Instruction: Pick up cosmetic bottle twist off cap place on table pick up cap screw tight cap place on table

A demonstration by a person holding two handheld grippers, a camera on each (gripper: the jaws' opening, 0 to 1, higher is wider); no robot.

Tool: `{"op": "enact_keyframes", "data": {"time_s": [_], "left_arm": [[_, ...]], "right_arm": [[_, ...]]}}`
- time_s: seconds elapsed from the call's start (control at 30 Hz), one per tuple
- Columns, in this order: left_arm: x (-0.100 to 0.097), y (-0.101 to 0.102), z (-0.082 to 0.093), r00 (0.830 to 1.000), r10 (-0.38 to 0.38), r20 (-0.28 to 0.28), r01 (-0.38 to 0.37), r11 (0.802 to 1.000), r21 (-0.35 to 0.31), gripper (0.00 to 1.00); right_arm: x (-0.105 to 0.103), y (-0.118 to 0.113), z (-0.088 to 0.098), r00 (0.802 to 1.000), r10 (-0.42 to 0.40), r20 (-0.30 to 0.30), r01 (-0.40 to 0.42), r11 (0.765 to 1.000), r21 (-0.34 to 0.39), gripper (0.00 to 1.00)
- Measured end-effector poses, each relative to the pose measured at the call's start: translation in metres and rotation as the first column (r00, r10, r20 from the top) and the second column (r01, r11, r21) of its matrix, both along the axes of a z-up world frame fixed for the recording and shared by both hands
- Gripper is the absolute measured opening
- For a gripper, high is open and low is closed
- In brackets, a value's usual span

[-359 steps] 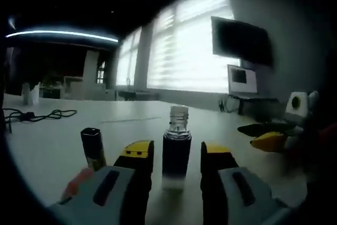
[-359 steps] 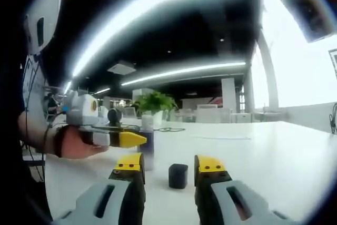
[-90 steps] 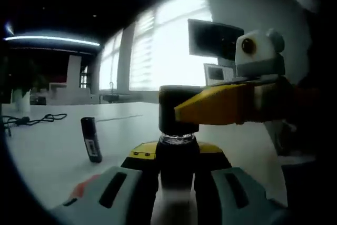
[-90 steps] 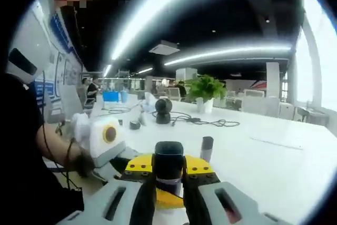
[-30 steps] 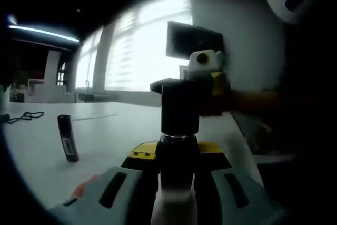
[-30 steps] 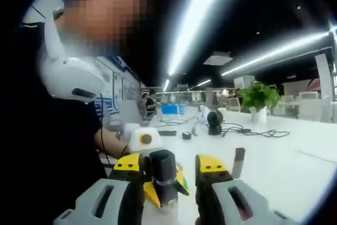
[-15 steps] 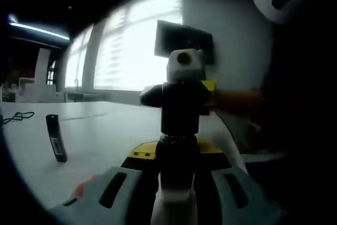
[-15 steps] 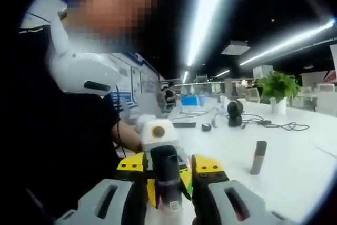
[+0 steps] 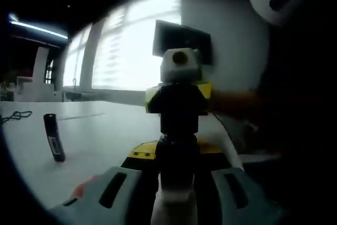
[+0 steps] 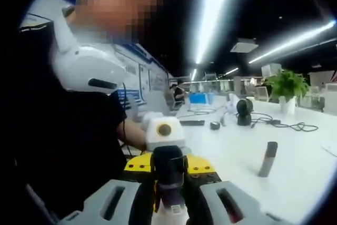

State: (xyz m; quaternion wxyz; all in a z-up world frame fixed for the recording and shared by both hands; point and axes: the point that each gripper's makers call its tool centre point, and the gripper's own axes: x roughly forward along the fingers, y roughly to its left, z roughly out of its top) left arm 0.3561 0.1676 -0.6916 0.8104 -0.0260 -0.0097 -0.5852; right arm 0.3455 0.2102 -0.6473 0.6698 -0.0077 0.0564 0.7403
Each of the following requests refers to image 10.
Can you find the green plant in white pot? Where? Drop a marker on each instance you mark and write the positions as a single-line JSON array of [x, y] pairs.
[[287, 85]]

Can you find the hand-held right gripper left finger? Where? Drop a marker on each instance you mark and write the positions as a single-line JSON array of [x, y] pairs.
[[105, 201]]

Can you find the black flat rectangular device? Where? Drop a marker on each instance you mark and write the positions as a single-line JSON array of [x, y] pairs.
[[192, 123]]

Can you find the black round webcam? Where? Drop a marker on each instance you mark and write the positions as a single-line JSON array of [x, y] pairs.
[[244, 109]]

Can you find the black tape roll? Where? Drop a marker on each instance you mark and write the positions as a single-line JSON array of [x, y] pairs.
[[215, 125]]

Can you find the tall dark cosmetic bottle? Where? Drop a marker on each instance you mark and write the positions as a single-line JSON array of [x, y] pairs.
[[268, 159]]

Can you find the black cosmetic bottle cap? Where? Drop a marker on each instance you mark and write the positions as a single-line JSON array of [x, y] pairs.
[[169, 164]]

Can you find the small grey stand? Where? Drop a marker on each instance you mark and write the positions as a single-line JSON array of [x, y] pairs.
[[223, 119]]

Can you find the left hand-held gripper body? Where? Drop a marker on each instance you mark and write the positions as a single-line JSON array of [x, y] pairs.
[[173, 135]]

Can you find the white worn chest device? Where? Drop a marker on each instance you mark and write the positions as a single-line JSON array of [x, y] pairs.
[[87, 69]]

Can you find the white plastic bag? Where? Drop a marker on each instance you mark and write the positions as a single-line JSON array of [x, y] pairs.
[[232, 103]]

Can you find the long ceiling light strip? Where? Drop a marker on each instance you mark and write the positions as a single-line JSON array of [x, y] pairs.
[[213, 17], [292, 43]]

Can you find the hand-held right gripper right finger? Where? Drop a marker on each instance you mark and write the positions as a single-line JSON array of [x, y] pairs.
[[229, 204]]

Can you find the ceiling air vent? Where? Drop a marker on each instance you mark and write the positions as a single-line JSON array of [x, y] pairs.
[[244, 45]]

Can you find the blue box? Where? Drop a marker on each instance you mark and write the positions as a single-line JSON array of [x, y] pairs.
[[198, 98]]

